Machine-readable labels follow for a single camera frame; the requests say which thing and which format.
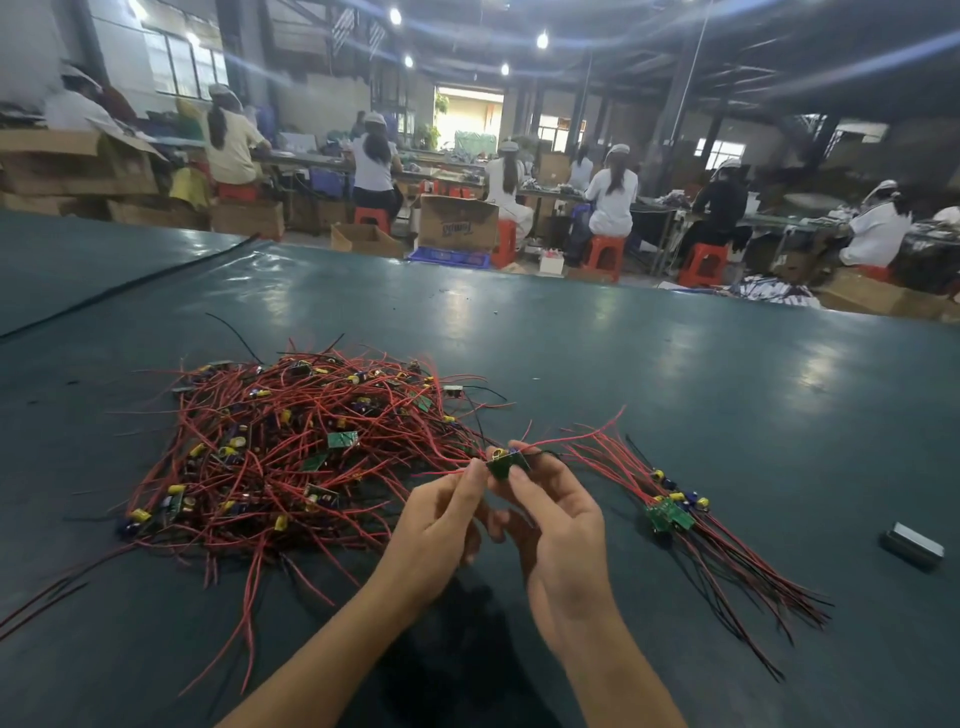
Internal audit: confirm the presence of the person's right hand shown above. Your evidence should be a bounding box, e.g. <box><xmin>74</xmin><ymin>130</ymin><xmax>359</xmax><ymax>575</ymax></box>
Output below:
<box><xmin>502</xmin><ymin>442</ymin><xmax>617</xmax><ymax>650</ymax></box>

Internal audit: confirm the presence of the person's left hand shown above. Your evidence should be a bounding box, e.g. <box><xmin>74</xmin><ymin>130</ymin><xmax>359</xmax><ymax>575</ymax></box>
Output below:
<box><xmin>367</xmin><ymin>457</ymin><xmax>510</xmax><ymax>620</ymax></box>

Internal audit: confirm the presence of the wired circuit board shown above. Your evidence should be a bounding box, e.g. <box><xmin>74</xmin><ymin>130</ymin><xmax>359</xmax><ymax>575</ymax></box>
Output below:
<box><xmin>480</xmin><ymin>408</ymin><xmax>629</xmax><ymax>482</ymax></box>

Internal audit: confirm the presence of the pile of red-wired boards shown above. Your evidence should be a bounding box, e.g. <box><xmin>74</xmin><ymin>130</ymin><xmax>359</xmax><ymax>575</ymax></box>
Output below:
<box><xmin>0</xmin><ymin>345</ymin><xmax>519</xmax><ymax>699</ymax></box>

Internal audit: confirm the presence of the sorted bundle of wired boards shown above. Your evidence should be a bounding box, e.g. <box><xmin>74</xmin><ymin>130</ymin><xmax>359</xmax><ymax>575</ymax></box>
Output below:
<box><xmin>577</xmin><ymin>427</ymin><xmax>834</xmax><ymax>684</ymax></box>

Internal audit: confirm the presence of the person's left forearm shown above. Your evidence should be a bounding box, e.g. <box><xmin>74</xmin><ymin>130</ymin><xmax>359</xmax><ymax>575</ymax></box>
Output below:
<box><xmin>217</xmin><ymin>582</ymin><xmax>429</xmax><ymax>728</ymax></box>

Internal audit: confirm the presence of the dark green table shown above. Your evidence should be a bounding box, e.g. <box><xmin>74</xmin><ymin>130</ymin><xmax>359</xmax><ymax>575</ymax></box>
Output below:
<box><xmin>0</xmin><ymin>210</ymin><xmax>960</xmax><ymax>728</ymax></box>

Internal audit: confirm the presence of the blue plastic crate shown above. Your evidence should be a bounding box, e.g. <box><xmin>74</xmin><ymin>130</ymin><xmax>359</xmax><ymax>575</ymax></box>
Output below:
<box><xmin>408</xmin><ymin>247</ymin><xmax>494</xmax><ymax>269</ymax></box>

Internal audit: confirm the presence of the heap of black white items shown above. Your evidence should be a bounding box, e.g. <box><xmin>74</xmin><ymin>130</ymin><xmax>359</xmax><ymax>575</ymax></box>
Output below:
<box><xmin>735</xmin><ymin>276</ymin><xmax>824</xmax><ymax>309</ymax></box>

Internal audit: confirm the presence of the small black grey block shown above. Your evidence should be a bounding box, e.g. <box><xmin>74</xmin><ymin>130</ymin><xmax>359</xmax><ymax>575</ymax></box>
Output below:
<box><xmin>879</xmin><ymin>522</ymin><xmax>947</xmax><ymax>572</ymax></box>

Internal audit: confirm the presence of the yellow sack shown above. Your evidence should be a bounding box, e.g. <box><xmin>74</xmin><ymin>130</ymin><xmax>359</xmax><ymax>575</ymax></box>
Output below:
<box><xmin>168</xmin><ymin>166</ymin><xmax>215</xmax><ymax>209</ymax></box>

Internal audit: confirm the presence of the large open cardboard box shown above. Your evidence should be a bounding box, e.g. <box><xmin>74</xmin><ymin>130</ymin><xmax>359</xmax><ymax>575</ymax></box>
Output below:
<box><xmin>0</xmin><ymin>129</ymin><xmax>164</xmax><ymax>197</ymax></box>

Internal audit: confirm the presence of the grid window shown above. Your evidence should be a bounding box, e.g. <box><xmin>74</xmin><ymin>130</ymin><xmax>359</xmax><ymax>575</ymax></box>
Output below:
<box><xmin>142</xmin><ymin>22</ymin><xmax>230</xmax><ymax>99</ymax></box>

